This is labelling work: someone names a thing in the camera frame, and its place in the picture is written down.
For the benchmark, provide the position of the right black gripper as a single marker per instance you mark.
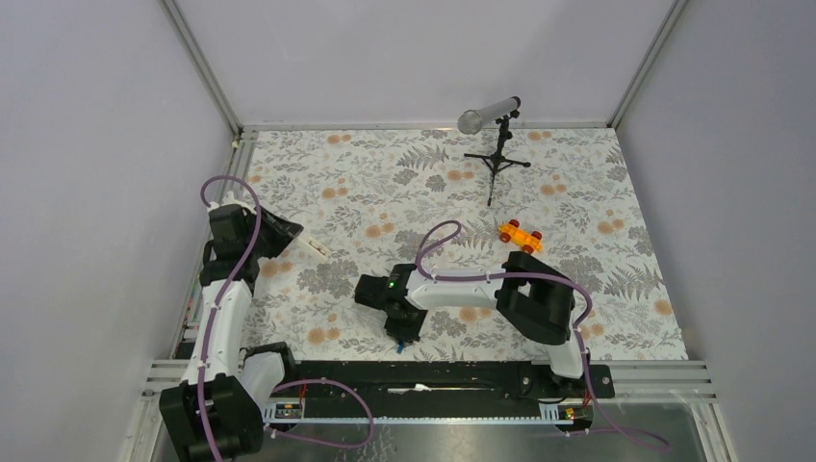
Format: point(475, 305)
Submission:
point(408, 334)

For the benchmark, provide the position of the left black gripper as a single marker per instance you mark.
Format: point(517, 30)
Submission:
point(283, 232)

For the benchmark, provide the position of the white remote control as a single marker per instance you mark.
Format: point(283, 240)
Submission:
point(310, 245)

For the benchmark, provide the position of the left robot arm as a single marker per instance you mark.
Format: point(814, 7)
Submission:
point(215, 411)

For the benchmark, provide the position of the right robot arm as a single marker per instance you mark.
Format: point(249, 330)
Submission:
point(533, 297)

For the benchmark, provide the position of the orange toy car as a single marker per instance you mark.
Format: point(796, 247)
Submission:
point(512, 232)

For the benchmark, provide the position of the floral table mat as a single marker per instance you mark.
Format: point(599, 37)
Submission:
point(369, 196)

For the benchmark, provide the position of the silver microphone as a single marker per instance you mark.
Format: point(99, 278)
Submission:
point(472, 121)

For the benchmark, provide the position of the black tripod mic stand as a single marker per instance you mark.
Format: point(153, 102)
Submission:
point(497, 162)

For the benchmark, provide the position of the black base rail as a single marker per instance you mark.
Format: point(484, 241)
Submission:
point(415, 391)

